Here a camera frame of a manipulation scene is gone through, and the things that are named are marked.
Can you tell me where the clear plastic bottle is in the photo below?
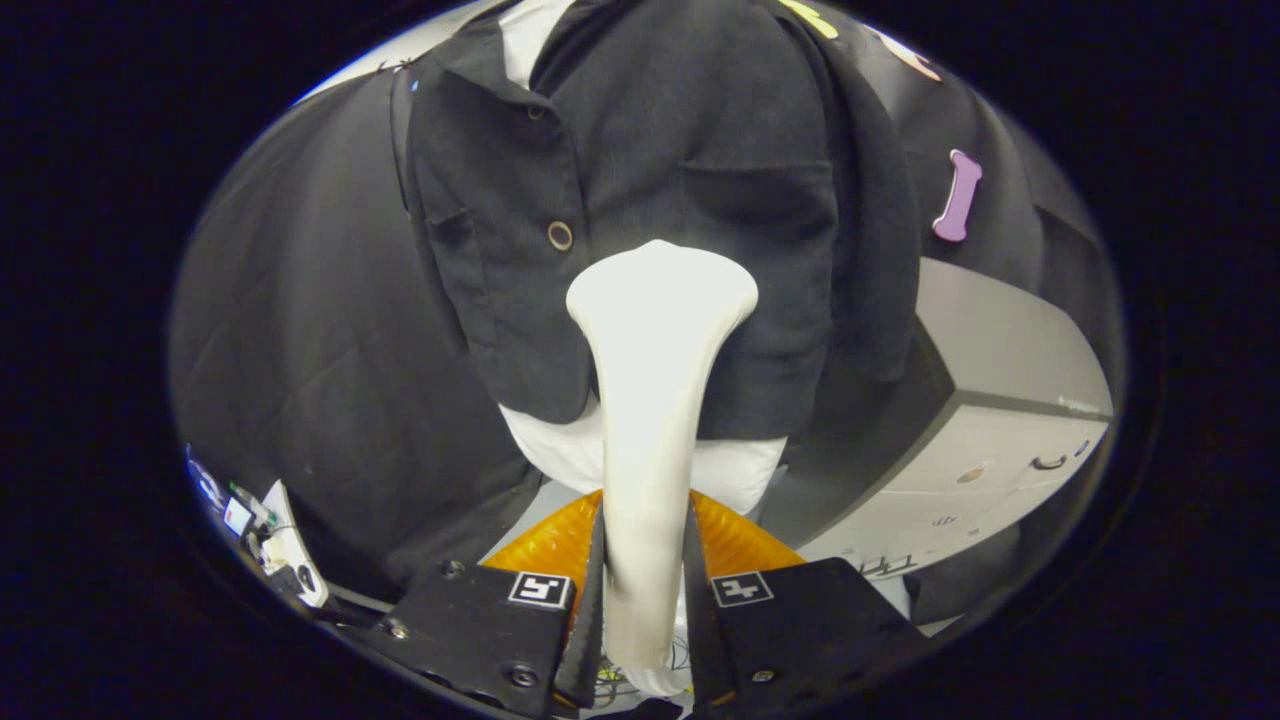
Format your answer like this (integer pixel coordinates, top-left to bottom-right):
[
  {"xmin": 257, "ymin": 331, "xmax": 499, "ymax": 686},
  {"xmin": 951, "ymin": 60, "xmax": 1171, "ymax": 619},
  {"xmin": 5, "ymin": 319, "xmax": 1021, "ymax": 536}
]
[{"xmin": 229, "ymin": 482, "xmax": 277, "ymax": 528}]

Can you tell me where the white mannequin torso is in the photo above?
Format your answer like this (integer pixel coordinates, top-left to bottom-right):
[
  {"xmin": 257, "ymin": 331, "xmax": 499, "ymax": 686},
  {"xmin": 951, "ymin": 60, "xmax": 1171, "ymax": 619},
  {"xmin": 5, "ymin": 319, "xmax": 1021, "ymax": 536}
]
[{"xmin": 497, "ymin": 0, "xmax": 789, "ymax": 517}]

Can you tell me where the black suit jacket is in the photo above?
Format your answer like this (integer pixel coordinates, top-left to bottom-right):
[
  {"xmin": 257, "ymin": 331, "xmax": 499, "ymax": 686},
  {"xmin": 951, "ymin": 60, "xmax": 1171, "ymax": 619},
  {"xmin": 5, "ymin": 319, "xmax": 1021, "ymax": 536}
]
[{"xmin": 405, "ymin": 0, "xmax": 922, "ymax": 442}]

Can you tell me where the white garment steamer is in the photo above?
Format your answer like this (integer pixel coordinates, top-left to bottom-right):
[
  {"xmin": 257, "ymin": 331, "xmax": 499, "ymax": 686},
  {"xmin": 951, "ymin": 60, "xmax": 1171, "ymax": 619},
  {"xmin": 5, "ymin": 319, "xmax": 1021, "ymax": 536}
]
[{"xmin": 566, "ymin": 240, "xmax": 759, "ymax": 698}]

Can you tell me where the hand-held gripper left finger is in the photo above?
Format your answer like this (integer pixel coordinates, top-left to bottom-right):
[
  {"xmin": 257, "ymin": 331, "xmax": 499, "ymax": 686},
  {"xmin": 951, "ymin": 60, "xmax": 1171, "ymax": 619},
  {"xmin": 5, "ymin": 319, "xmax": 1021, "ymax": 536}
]
[{"xmin": 362, "ymin": 490, "xmax": 606, "ymax": 717}]

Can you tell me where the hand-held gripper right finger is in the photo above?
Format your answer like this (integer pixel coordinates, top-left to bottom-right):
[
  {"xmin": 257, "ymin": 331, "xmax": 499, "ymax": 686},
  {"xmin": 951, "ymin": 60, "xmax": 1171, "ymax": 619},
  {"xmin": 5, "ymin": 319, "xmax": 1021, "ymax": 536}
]
[{"xmin": 683, "ymin": 492, "xmax": 926, "ymax": 713}]

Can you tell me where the blue printed bag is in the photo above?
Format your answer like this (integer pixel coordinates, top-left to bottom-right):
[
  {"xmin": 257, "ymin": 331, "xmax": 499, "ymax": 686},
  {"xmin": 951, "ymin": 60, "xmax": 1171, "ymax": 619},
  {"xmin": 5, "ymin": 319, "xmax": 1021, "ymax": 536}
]
[{"xmin": 185, "ymin": 448, "xmax": 227, "ymax": 516}]

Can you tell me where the grey cabinet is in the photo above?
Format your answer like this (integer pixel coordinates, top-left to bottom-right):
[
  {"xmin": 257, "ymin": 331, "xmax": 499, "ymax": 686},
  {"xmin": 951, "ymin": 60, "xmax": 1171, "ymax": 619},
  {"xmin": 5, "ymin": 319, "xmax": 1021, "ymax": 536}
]
[{"xmin": 790, "ymin": 258, "xmax": 1114, "ymax": 581}]

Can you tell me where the small white table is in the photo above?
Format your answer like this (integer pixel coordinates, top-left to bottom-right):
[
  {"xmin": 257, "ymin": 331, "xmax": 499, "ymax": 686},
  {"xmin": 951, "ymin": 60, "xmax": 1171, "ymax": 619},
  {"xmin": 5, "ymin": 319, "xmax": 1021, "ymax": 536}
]
[{"xmin": 256, "ymin": 480, "xmax": 331, "ymax": 609}]

